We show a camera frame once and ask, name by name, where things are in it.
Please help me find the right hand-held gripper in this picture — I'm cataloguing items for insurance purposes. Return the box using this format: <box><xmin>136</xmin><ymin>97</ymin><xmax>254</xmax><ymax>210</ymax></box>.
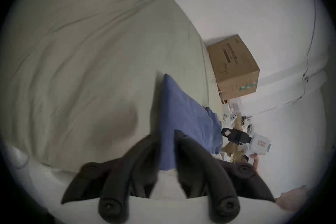
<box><xmin>221</xmin><ymin>127</ymin><xmax>272</xmax><ymax>157</ymax></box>

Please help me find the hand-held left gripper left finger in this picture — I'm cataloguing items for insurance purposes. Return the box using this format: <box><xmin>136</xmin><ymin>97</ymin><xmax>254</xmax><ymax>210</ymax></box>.
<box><xmin>61</xmin><ymin>134</ymin><xmax>160</xmax><ymax>224</ymax></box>

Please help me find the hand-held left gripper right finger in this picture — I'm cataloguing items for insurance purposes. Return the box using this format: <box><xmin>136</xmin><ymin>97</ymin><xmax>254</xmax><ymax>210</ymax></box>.
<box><xmin>174</xmin><ymin>129</ymin><xmax>275</xmax><ymax>223</ymax></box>

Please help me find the person's right forearm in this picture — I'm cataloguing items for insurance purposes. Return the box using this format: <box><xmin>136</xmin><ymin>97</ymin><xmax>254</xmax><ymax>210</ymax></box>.
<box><xmin>275</xmin><ymin>185</ymin><xmax>313</xmax><ymax>212</ymax></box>

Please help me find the person's right hand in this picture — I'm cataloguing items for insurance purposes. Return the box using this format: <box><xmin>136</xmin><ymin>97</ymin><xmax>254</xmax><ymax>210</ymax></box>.
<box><xmin>249</xmin><ymin>154</ymin><xmax>261</xmax><ymax>174</ymax></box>

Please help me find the blue garment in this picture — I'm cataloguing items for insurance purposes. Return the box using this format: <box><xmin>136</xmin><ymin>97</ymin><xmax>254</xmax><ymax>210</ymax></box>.
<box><xmin>159</xmin><ymin>73</ymin><xmax>223</xmax><ymax>171</ymax></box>

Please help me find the brown cardboard carton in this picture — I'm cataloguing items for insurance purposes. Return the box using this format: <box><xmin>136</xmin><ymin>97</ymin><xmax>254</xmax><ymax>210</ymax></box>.
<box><xmin>207</xmin><ymin>34</ymin><xmax>260</xmax><ymax>99</ymax></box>

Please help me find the bed with pale green sheet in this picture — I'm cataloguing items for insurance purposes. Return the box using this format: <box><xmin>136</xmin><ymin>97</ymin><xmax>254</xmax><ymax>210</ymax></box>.
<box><xmin>0</xmin><ymin>0</ymin><xmax>224</xmax><ymax>175</ymax></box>

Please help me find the thin black wall cable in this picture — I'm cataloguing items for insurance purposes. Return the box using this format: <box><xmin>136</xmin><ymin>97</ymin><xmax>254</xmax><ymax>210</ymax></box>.
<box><xmin>296</xmin><ymin>0</ymin><xmax>316</xmax><ymax>103</ymax></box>

